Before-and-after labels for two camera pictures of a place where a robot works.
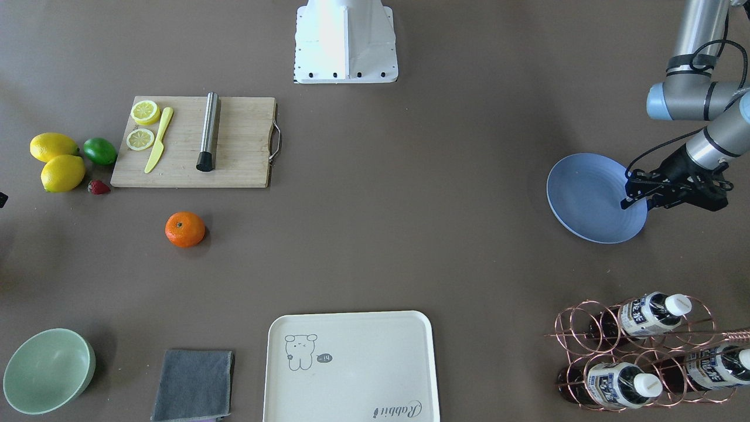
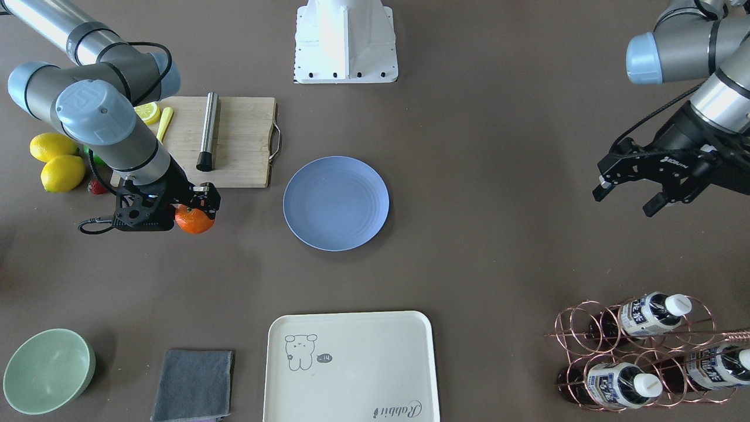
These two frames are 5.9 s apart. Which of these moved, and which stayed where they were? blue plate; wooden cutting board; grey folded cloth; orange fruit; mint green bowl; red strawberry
Moved: blue plate; orange fruit
Stayed: mint green bowl; wooden cutting board; grey folded cloth; red strawberry
